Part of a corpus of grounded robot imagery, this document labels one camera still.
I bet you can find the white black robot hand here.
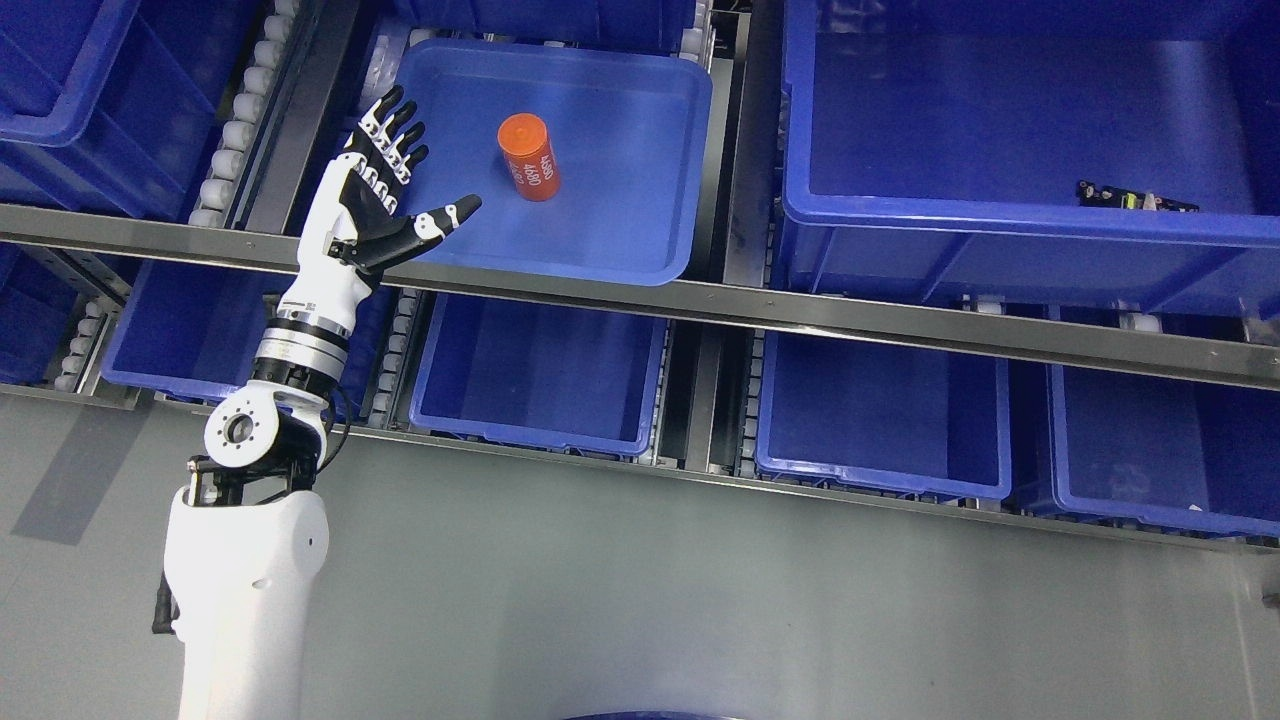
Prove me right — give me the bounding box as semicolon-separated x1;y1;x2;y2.
271;85;483;336

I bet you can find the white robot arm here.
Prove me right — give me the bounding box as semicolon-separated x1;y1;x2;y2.
163;300;356;719

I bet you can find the steel shelf rack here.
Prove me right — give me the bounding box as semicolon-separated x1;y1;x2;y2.
0;0;1280;553

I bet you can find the blue bin lower middle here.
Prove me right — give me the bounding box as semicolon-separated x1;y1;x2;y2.
408;293;668;457

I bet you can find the shallow blue plastic tray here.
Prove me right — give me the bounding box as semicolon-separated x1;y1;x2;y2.
396;38;713;286

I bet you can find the blue bin upper left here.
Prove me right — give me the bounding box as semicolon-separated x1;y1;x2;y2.
1;1;264;222

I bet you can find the blue bin far left lower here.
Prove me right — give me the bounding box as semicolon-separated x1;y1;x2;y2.
1;243;79;384

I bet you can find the blue bin top centre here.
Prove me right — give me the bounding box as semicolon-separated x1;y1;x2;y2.
390;1;701;53

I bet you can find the large blue bin upper right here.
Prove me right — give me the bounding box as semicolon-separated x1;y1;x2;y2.
773;1;1279;319

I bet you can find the blue bin lower centre right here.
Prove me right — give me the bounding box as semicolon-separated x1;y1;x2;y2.
754;333;1012;502

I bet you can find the small black circuit board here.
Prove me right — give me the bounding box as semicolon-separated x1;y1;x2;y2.
1075;179;1201;213

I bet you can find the blue bin lower far right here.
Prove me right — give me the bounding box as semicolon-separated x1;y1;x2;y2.
1011;363;1279;538

